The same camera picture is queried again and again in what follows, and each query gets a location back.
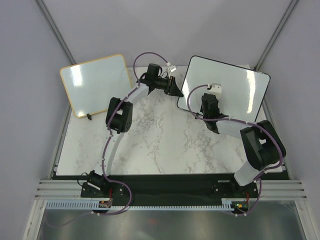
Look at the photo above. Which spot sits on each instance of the white slotted cable duct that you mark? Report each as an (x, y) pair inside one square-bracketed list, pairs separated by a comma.
[(97, 205)]

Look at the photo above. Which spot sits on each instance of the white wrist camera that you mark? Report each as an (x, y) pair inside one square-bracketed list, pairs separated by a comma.
[(215, 89), (170, 67)]

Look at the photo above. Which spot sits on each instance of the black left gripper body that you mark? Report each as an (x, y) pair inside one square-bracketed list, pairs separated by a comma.
[(170, 85)]

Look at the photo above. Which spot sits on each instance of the wood-framed whiteboard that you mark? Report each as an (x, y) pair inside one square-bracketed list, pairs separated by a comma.
[(90, 85)]

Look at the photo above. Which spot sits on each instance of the black whiteboard stand foot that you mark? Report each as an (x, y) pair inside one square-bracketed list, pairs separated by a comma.
[(89, 116)]

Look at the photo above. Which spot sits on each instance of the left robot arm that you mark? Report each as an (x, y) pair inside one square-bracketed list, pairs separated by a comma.
[(118, 121)]

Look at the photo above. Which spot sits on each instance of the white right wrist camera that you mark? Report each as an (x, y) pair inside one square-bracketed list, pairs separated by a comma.
[(215, 89)]

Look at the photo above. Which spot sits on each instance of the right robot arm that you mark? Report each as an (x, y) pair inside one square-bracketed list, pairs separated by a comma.
[(262, 145)]

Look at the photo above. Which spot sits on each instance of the black-framed whiteboard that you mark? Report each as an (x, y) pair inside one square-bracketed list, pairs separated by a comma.
[(243, 89)]

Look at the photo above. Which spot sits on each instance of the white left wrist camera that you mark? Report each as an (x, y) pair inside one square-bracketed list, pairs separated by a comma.
[(170, 67)]

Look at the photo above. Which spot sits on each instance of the aluminium rail frame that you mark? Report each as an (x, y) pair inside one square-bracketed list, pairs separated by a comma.
[(265, 189)]

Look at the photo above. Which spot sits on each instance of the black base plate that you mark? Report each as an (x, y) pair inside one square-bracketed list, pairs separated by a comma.
[(171, 200)]

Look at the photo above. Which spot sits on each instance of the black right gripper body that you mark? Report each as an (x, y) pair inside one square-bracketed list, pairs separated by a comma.
[(205, 116)]

